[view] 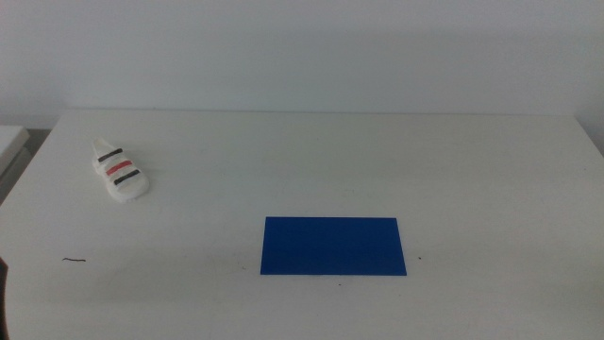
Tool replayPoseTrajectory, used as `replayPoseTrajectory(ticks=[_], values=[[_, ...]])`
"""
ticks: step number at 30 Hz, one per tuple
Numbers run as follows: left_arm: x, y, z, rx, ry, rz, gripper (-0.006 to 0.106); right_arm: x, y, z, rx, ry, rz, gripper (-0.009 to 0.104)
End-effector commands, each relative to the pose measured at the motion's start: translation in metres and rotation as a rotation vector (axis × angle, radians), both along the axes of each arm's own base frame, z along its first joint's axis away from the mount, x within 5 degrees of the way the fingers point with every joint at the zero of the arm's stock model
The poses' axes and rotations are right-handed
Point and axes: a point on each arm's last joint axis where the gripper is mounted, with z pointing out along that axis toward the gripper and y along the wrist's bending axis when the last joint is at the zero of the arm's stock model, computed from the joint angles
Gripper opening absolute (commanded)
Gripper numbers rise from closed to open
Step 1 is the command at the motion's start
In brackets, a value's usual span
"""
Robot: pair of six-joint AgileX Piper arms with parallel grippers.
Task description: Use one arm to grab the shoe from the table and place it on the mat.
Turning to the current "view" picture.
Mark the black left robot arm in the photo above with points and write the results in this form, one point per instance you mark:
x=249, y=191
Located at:
x=2, y=302

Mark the blue rectangular mat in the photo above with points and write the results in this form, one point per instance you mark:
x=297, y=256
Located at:
x=332, y=246

